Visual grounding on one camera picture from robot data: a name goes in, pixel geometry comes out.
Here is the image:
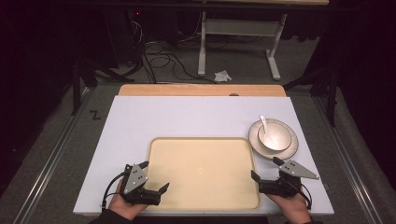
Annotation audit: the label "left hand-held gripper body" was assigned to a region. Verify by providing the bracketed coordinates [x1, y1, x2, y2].
[120, 163, 162, 205]

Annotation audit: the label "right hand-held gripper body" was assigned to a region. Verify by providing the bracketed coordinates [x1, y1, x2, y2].
[259, 159, 320, 198]

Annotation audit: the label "white bowl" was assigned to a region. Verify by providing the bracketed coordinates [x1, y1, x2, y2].
[257, 121, 293, 153]

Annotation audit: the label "white plate with dark rim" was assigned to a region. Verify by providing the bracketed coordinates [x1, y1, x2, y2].
[247, 118, 300, 161]

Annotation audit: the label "white spoon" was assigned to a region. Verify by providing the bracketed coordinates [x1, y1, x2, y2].
[258, 114, 270, 135]

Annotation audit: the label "cream plastic tray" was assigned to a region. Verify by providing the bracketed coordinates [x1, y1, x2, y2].
[145, 136, 262, 212]

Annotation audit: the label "person's left hand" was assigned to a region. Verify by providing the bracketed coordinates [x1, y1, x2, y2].
[108, 179, 149, 220]

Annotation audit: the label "person's right hand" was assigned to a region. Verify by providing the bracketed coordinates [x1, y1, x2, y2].
[267, 191, 313, 223]

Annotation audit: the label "white board table cover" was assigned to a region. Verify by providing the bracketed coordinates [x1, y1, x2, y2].
[72, 95, 335, 217]

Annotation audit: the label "black metal stand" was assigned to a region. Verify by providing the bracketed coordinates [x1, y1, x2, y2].
[70, 58, 135, 117]
[282, 65, 341, 128]

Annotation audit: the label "wooden table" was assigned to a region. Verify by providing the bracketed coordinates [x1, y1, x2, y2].
[118, 83, 288, 98]

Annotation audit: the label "crumpled white tissue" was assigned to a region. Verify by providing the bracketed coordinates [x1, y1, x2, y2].
[213, 69, 233, 83]

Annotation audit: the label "right hand-held gripper black cable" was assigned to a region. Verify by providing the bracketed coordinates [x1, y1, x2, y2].
[298, 182, 313, 210]

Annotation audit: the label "hand-held gripper black cable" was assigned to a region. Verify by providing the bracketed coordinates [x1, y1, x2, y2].
[100, 172, 126, 210]
[298, 182, 313, 210]

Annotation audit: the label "left hand-held gripper black cable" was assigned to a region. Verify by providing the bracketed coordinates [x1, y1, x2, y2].
[100, 172, 126, 210]

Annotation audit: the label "metal floor rail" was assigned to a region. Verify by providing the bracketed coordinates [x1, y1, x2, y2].
[312, 94, 386, 224]
[11, 87, 96, 224]

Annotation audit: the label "black floor cables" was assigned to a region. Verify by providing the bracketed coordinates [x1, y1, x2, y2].
[141, 40, 219, 85]

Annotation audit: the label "dark computer case with cables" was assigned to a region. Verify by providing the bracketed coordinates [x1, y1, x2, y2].
[125, 8, 149, 68]

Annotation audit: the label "white metal desk frame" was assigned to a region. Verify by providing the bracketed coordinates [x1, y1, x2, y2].
[197, 10, 290, 82]

